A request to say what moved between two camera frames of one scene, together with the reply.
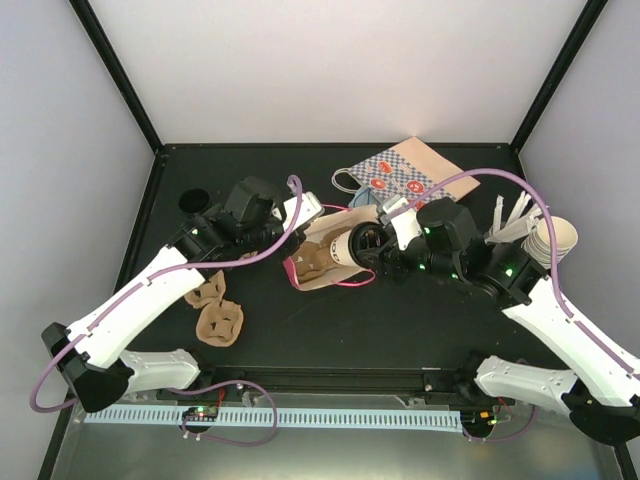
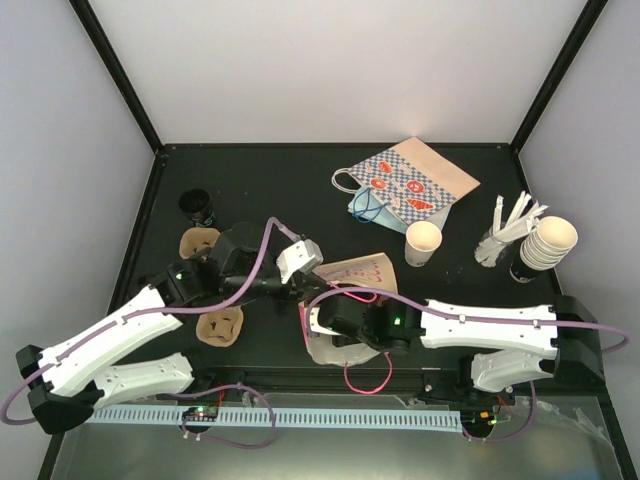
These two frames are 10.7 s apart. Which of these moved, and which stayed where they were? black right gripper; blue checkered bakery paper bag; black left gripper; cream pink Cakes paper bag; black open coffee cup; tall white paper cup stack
Moved: black right gripper; black left gripper; cream pink Cakes paper bag
Stayed: tall white paper cup stack; blue checkered bakery paper bag; black open coffee cup
